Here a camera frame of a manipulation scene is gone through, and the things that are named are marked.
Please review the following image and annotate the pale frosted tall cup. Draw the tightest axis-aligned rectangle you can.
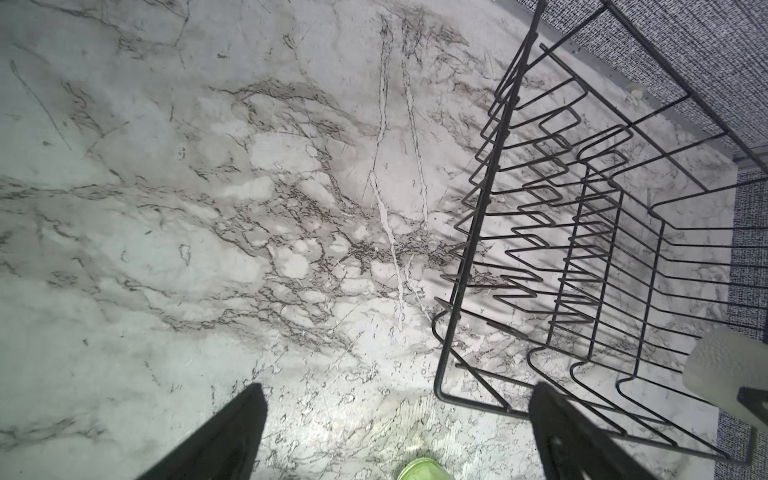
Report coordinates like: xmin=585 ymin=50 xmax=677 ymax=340
xmin=683 ymin=328 xmax=767 ymax=431

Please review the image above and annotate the green transparent cup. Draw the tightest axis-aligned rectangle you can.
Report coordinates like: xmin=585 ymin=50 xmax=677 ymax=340
xmin=397 ymin=457 xmax=454 ymax=480

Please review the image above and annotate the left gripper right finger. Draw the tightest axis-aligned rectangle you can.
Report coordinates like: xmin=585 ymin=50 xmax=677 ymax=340
xmin=528 ymin=383 xmax=655 ymax=480

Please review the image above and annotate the black wire dish rack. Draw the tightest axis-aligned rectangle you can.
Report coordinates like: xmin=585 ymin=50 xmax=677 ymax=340
xmin=432 ymin=1 xmax=767 ymax=472

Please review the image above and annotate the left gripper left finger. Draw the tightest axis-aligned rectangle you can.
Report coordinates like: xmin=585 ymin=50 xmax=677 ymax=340
xmin=141 ymin=383 xmax=268 ymax=479

